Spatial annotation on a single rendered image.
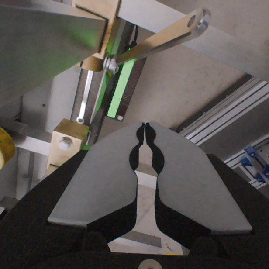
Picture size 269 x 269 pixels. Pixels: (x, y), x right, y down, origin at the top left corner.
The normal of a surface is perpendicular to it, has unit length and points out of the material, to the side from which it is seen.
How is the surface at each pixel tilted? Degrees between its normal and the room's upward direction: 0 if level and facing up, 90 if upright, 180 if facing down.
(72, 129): 90
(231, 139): 0
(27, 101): 0
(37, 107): 0
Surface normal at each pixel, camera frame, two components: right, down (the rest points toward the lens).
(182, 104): -0.04, 0.50
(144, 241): 0.35, -0.80
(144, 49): -0.88, -0.27
